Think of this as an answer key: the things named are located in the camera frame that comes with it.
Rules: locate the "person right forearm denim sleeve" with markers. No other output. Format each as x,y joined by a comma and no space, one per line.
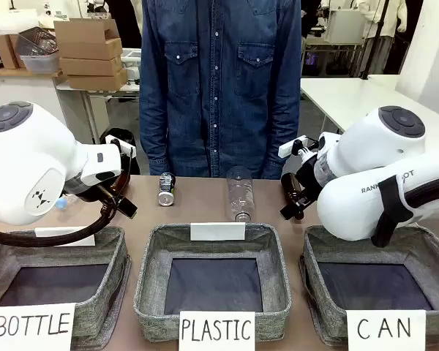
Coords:
153,139

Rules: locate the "blank white card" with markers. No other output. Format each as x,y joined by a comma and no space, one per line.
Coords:
69,234
217,231

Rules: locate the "large clear plastic bottle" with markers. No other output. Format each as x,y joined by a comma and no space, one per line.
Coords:
240,194

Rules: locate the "black drink can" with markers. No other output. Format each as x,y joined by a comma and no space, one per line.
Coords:
166,188

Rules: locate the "white table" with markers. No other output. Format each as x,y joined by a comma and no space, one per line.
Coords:
358,98

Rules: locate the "small cardboard box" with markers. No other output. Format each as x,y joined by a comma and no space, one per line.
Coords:
7,51

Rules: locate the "black waste bin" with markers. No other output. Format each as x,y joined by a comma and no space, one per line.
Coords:
119,135

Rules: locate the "grey fabric basket can label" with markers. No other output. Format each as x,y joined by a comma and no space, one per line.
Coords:
373,289

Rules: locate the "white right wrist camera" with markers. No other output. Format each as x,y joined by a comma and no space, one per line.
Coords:
290,149

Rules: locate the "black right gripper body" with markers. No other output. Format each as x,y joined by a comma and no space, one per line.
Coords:
307,179

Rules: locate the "person in denim shirt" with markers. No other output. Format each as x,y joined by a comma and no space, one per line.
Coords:
219,91

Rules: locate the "open cardboard box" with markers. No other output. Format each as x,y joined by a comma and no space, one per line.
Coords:
86,31

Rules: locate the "white background cabinet box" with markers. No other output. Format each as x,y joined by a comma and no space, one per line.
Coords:
345,25

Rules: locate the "clear plastic storage bin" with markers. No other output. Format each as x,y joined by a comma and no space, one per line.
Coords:
38,51

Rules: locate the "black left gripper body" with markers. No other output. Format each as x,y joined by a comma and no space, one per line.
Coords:
108,195

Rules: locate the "blue capped plastic bottle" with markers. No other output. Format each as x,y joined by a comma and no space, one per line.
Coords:
61,203

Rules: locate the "white paper sign PLASTIC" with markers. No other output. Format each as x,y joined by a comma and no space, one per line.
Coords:
216,331

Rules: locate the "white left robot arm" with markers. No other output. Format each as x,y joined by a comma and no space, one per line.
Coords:
22,164

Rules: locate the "grey fabric basket plastic label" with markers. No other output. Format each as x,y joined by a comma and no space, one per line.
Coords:
212,281

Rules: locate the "grey fabric basket bottle label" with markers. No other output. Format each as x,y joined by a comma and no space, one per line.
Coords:
109,289

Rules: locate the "flat cardboard box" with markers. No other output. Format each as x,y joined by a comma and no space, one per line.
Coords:
97,79
91,49
91,66

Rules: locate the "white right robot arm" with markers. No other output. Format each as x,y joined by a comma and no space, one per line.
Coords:
351,204

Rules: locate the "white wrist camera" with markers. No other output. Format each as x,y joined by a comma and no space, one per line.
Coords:
123,147
290,149

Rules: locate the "white paper sign CAN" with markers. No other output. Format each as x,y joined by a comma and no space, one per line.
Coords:
386,329

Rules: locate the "white paper sign BOTTLE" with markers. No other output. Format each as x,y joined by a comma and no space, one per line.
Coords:
33,325

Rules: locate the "black tripod pole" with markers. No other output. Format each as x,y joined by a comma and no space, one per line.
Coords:
376,40

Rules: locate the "wooden shelf board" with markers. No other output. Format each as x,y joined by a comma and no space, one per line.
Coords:
18,73

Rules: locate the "white foam block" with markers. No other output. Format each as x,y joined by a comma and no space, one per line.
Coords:
22,18

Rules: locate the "white clothed background figure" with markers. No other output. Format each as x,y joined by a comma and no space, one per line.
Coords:
384,22

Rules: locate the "person left forearm denim sleeve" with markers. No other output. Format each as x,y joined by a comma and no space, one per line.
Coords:
283,135

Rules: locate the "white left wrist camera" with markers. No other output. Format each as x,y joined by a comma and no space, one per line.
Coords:
123,147

